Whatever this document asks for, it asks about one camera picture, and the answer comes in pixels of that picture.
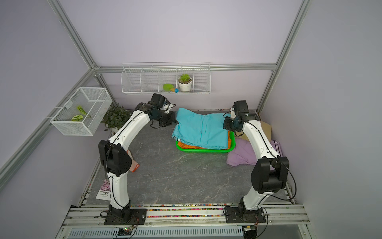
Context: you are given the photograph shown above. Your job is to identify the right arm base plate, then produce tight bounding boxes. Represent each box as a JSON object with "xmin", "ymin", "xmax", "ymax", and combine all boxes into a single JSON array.
[{"xmin": 223, "ymin": 206, "xmax": 266, "ymax": 224}]

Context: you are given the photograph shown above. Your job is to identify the green toy shovel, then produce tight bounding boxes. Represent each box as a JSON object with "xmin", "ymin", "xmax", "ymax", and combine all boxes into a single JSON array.
[{"xmin": 163, "ymin": 84, "xmax": 179, "ymax": 93}]

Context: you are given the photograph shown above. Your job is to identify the white wire wall shelf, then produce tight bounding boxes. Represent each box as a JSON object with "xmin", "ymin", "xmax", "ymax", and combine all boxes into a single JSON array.
[{"xmin": 121, "ymin": 62, "xmax": 211, "ymax": 95}]

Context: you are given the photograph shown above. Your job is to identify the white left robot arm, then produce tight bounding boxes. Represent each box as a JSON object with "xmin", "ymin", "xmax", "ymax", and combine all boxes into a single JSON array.
[{"xmin": 98, "ymin": 93, "xmax": 177, "ymax": 210}]

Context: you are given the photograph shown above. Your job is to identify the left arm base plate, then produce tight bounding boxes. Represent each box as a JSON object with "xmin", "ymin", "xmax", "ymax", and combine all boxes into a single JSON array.
[{"xmin": 104, "ymin": 207, "xmax": 147, "ymax": 226}]

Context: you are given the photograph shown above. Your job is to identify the tan folded pants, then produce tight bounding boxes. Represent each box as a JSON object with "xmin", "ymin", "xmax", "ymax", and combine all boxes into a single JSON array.
[{"xmin": 236, "ymin": 121, "xmax": 272, "ymax": 142}]

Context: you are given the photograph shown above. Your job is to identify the orange pants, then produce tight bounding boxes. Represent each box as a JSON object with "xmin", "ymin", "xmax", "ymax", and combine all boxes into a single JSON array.
[{"xmin": 178, "ymin": 131, "xmax": 232, "ymax": 150}]

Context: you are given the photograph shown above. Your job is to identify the large green potted plant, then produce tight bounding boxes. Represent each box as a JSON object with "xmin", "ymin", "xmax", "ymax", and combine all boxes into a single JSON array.
[{"xmin": 101, "ymin": 103, "xmax": 132, "ymax": 133}]

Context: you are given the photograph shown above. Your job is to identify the teal pants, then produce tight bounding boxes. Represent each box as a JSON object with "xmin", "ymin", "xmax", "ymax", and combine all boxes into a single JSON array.
[{"xmin": 172, "ymin": 108, "xmax": 228, "ymax": 150}]

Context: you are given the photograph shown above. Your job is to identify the red white work glove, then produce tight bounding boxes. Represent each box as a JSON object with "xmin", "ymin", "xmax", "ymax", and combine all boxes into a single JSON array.
[{"xmin": 127, "ymin": 150, "xmax": 140, "ymax": 172}]

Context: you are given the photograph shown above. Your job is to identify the flower seed packet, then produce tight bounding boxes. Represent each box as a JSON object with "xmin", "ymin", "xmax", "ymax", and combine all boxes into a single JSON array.
[{"xmin": 96, "ymin": 180, "xmax": 111, "ymax": 201}]

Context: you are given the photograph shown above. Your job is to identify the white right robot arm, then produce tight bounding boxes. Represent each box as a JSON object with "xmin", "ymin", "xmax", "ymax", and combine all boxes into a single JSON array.
[{"xmin": 223, "ymin": 100, "xmax": 289, "ymax": 212}]

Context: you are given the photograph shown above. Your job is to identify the purple pants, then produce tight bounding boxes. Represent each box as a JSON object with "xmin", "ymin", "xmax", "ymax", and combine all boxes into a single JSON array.
[{"xmin": 226, "ymin": 138, "xmax": 284, "ymax": 167}]

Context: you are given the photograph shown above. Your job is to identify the aluminium front rail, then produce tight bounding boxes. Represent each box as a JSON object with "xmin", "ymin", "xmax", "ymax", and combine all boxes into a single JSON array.
[{"xmin": 56, "ymin": 204, "xmax": 316, "ymax": 239}]

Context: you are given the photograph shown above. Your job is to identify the white wire side basket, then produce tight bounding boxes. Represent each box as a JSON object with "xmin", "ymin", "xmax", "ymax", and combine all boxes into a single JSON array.
[{"xmin": 50, "ymin": 87, "xmax": 112, "ymax": 136}]

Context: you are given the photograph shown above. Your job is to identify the green leaf toy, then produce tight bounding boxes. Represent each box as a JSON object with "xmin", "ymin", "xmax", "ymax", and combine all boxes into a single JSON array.
[{"xmin": 71, "ymin": 106, "xmax": 92, "ymax": 122}]

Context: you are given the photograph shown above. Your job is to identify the green plastic basket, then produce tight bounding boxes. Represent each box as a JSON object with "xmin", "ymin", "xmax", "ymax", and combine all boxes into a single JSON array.
[{"xmin": 175, "ymin": 131, "xmax": 236, "ymax": 153}]

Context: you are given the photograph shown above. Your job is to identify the small potted succulent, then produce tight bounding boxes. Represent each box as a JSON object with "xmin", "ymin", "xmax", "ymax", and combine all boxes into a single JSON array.
[{"xmin": 178, "ymin": 74, "xmax": 193, "ymax": 92}]

